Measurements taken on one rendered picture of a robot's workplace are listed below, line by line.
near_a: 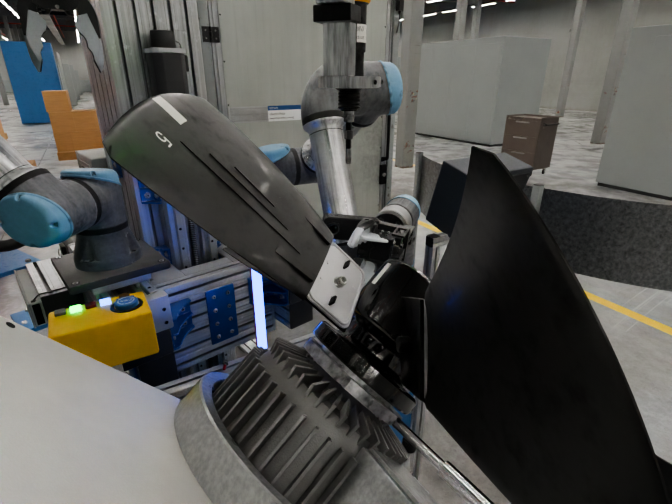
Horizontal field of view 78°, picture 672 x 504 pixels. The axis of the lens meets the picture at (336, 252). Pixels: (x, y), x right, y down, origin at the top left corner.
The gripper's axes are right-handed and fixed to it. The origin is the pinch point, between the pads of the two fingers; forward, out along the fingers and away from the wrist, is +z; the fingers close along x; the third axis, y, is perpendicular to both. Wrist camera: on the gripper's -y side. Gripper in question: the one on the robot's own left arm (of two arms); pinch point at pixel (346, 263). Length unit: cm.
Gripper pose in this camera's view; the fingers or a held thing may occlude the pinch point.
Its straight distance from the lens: 68.6
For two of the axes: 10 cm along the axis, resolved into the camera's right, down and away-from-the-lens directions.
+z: -3.6, 3.6, -8.6
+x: -1.0, 9.0, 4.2
